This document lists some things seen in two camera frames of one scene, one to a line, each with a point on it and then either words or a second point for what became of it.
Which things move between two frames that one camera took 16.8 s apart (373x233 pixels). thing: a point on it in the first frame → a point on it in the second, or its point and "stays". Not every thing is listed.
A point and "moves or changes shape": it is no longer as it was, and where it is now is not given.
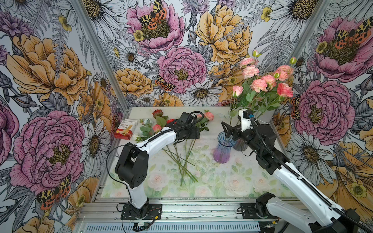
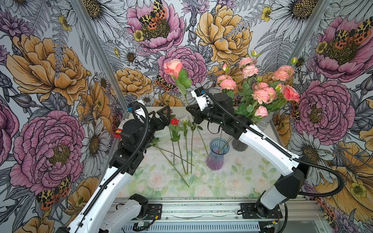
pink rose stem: x=283 y=90 moves or changes shape
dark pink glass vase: x=240 y=145 stays
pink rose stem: x=237 y=90 → x=261 y=111
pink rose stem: x=284 y=72 stays
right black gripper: x=237 y=130 → x=196 y=113
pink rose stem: x=259 y=85 → x=262 y=96
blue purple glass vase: x=222 y=153 moves or changes shape
